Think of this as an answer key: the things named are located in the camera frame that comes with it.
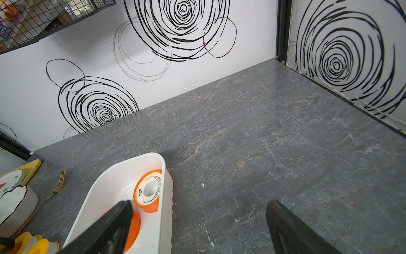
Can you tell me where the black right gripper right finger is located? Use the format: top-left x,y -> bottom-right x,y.
266,200 -> 340,254

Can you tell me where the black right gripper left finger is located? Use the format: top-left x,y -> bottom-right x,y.
60,201 -> 133,254

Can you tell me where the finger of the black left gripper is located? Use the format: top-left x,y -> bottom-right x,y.
0,237 -> 15,254

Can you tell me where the orange tape roll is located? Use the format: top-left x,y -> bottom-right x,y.
124,211 -> 141,253

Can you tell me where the yellow tape spool right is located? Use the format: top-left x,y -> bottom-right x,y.
7,232 -> 42,254

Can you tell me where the yellow tape spool uncovered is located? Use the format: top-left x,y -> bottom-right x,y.
26,239 -> 60,254

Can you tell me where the white plastic storage box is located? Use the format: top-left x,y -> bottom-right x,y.
63,152 -> 173,254

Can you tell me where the white scalloped bowl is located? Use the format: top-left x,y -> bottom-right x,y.
1,185 -> 39,238

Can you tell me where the watermelon pattern plate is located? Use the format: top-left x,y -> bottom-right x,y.
0,169 -> 25,197

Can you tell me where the gold fork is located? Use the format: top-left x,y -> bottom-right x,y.
11,168 -> 66,239

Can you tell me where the yellow plastic tray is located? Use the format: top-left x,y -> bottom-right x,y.
1,159 -> 41,186

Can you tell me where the black corner frame post left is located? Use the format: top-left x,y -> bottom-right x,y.
1,132 -> 31,160

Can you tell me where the black corner frame post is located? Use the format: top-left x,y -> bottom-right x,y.
1,132 -> 31,160
276,0 -> 292,65

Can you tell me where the black wire wall basket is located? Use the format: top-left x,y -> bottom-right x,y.
0,0 -> 117,55

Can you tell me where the black corner frame post right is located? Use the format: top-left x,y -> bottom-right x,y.
276,0 -> 292,65

